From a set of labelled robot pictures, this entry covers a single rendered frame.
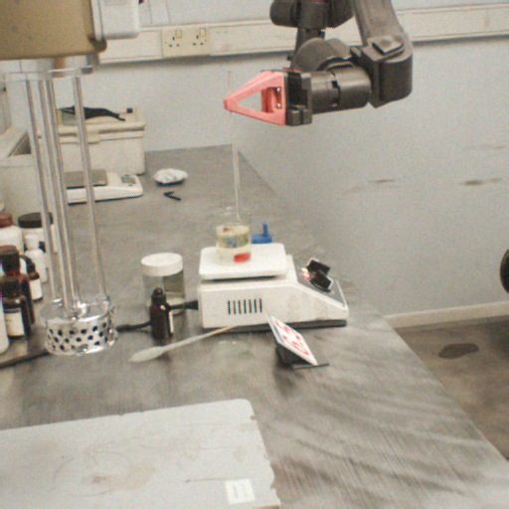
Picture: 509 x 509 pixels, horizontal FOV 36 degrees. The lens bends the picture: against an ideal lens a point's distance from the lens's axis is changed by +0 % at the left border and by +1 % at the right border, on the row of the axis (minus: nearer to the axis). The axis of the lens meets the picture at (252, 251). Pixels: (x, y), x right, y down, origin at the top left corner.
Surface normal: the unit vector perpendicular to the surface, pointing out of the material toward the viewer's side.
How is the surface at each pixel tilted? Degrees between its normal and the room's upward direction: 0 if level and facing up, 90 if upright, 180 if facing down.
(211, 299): 90
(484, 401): 0
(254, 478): 0
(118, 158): 93
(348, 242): 90
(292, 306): 90
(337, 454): 0
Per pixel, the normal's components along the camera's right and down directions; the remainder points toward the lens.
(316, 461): -0.06, -0.95
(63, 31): 0.52, 0.22
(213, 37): 0.16, 0.29
